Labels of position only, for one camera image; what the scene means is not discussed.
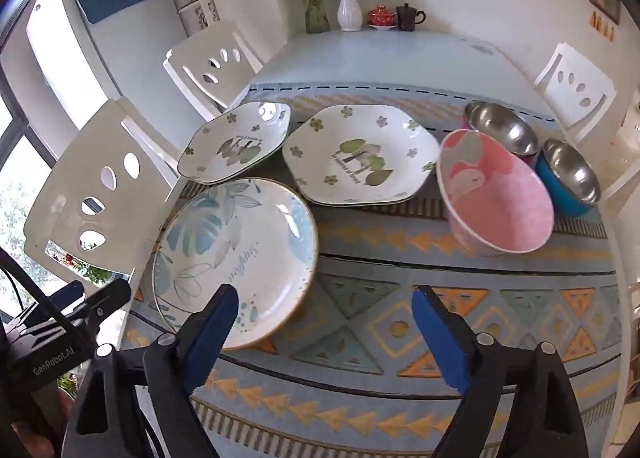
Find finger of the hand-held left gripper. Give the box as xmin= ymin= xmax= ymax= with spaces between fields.
xmin=47 ymin=279 xmax=86 ymax=311
xmin=82 ymin=279 xmax=132 ymax=333

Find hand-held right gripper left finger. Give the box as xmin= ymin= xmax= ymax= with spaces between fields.
xmin=74 ymin=283 xmax=240 ymax=458

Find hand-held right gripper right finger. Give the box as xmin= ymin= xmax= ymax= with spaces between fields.
xmin=411 ymin=284 xmax=588 ymax=458

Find round blue leaf plate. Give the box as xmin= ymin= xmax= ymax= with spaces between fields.
xmin=151 ymin=178 xmax=320 ymax=351

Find pink cartoon bowl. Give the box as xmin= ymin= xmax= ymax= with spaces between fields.
xmin=437 ymin=129 xmax=556 ymax=257

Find white hexagonal floral plate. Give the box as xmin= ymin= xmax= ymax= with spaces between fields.
xmin=177 ymin=101 xmax=292 ymax=185
xmin=281 ymin=105 xmax=440 ymax=206

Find blue steel bowl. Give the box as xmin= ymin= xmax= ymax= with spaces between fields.
xmin=535 ymin=139 xmax=602 ymax=217

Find red steel bowl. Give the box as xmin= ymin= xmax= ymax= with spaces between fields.
xmin=462 ymin=100 xmax=540 ymax=163

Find blue patterned table mat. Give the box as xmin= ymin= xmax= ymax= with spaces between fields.
xmin=122 ymin=82 xmax=621 ymax=458

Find white shelf rack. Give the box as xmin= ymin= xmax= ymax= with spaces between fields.
xmin=179 ymin=0 xmax=222 ymax=34

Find dark teapot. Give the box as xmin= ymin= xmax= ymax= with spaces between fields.
xmin=396 ymin=2 xmax=427 ymax=32

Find red teacup with saucer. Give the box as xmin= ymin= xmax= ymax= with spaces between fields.
xmin=367 ymin=5 xmax=399 ymax=32

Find black cable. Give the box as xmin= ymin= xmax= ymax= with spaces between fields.
xmin=0 ymin=249 xmax=25 ymax=313

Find black window frame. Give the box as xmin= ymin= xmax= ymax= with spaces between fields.
xmin=0 ymin=88 xmax=56 ymax=259

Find orange wall decorations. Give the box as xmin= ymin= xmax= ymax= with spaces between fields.
xmin=591 ymin=12 xmax=616 ymax=41

